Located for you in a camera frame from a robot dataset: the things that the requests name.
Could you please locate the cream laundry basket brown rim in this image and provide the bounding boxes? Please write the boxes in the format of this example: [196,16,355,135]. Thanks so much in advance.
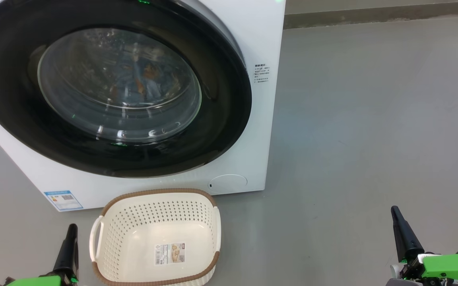
[89,188,221,286]

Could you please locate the round white filter cover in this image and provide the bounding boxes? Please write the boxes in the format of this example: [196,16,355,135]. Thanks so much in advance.
[207,174,248,195]

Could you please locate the black printed text label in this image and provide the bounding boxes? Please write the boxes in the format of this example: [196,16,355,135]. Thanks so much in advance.
[254,63,270,84]

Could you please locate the white front-load washing machine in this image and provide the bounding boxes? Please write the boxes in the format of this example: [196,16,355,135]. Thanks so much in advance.
[0,0,286,212]

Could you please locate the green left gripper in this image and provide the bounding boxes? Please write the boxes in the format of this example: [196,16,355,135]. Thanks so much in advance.
[6,224,79,286]

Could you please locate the blue cartoon print garment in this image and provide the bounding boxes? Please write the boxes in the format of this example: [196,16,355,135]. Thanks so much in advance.
[106,40,186,108]

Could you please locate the paper basket label sticker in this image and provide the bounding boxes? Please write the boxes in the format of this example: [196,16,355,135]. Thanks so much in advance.
[154,243,186,266]

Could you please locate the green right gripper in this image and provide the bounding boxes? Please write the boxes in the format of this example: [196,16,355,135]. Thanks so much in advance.
[386,206,458,286]

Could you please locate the black glass washer door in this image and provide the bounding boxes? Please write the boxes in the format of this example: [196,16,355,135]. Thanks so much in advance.
[0,0,252,178]

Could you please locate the blue energy label sticker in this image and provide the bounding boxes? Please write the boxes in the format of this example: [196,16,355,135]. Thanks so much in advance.
[44,190,83,211]

